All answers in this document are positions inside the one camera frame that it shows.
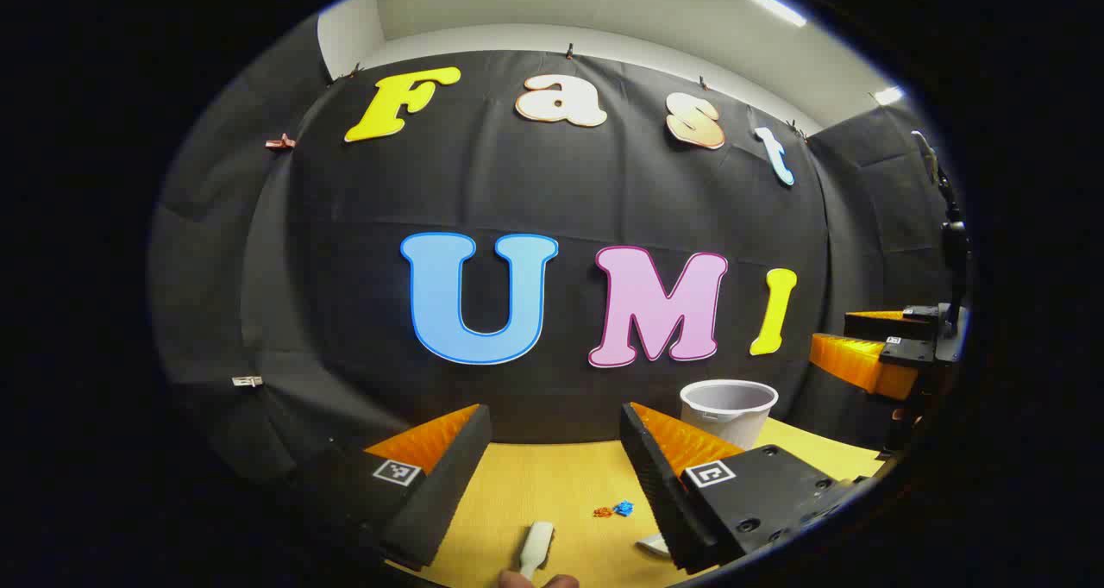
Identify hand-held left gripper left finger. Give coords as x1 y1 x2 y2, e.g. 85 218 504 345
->
289 403 493 572

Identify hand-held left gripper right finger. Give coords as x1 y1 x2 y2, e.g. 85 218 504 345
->
618 402 874 574

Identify white ribbed garbage bin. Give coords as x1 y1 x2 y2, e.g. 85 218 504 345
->
680 379 780 451

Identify small white broom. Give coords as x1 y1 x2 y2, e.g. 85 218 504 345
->
518 521 555 580

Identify yellow wooden desktop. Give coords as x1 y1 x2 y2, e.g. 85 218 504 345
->
384 416 889 588

